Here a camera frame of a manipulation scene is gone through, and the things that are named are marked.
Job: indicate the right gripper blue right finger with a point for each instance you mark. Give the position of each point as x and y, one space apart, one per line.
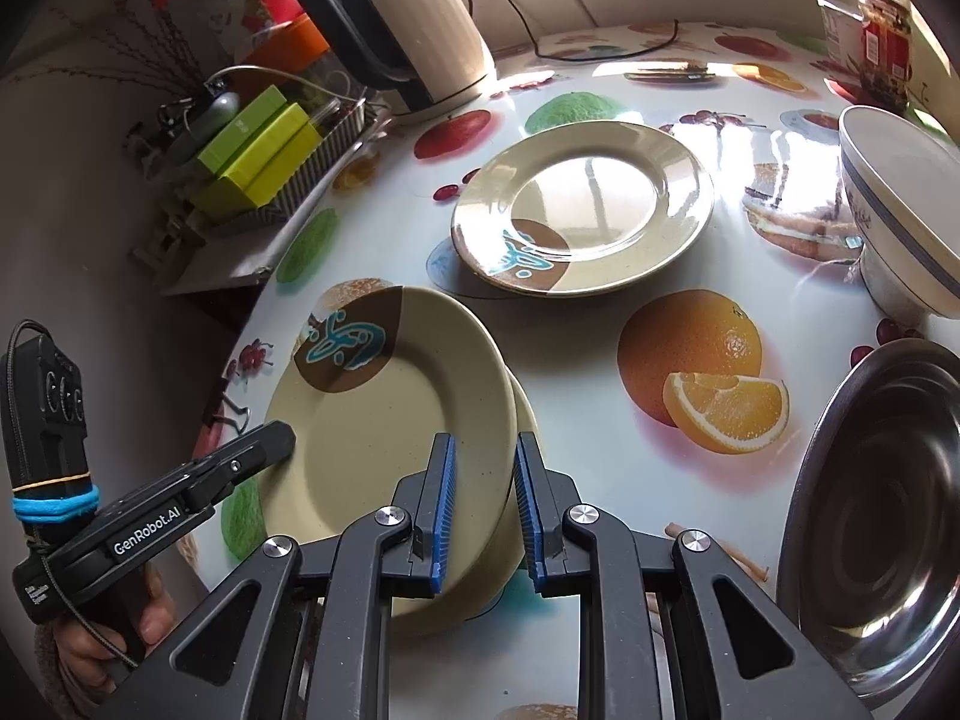
559 530

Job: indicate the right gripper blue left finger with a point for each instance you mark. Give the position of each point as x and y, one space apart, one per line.
415 553

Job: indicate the cream plate blue logo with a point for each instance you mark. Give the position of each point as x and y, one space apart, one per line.
582 209
379 370

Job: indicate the stainless steel bowl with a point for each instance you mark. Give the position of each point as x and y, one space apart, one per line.
868 570

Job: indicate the large white bowl blue stripe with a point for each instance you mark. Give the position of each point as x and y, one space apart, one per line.
901 183

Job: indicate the person's left hand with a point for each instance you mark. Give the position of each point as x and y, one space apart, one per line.
73 662

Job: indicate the yellow-green box lower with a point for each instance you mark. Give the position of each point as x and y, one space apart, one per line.
252 180

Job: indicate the striped storage tray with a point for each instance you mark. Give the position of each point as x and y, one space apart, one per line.
338 130

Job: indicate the green box upper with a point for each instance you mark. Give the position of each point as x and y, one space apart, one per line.
220 152

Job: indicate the orange plastic basin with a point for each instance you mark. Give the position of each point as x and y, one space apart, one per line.
291 48

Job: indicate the red-labelled sauce jar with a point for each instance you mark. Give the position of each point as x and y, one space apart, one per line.
886 52

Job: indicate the white electric kettle black handle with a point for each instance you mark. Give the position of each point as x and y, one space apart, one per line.
426 57

